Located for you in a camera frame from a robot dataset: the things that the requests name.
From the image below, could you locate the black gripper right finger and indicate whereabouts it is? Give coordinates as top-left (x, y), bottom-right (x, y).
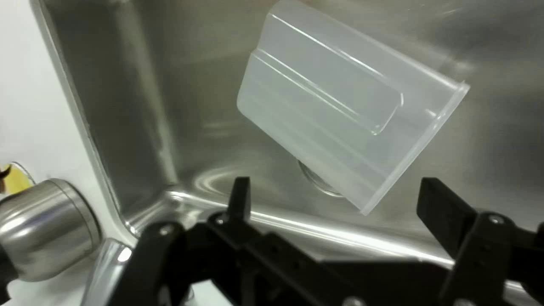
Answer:
top-left (417, 177), bottom-right (478, 256)

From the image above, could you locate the translucent plastic container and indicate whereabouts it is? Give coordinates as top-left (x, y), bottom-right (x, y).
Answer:
top-left (236, 0), bottom-right (469, 214)

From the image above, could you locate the chrome faucet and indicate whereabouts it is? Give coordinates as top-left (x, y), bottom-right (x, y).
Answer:
top-left (0, 178), bottom-right (133, 306)

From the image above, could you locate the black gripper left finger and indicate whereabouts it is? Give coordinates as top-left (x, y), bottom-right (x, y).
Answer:
top-left (226, 177), bottom-right (252, 224)

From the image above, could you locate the stainless steel sink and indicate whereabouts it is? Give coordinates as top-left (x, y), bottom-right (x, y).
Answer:
top-left (32, 0), bottom-right (544, 262)

